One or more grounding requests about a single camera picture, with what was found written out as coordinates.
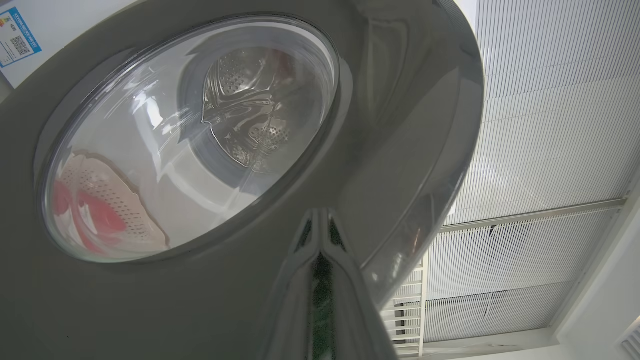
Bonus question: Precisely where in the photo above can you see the white slatted rack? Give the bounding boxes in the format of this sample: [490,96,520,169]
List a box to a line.
[380,255,431,357]

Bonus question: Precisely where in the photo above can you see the white air vent grille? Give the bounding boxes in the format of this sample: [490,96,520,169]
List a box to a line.
[620,325,640,360]

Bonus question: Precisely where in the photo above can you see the steel washing machine drum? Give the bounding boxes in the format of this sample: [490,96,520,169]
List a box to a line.
[202,47,296,173]

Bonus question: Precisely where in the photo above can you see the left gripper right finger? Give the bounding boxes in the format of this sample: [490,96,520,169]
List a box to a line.
[322,209,396,360]

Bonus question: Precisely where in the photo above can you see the black glass washing machine door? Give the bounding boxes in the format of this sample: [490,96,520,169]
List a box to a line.
[0,0,485,360]

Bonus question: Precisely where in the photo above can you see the blue energy label sticker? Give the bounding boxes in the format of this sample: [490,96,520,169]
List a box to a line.
[0,6,42,68]

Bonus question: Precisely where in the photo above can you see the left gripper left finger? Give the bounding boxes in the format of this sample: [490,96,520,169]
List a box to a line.
[257,209,322,360]

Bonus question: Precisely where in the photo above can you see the white washing machine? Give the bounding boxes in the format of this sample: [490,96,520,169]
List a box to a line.
[0,0,146,90]

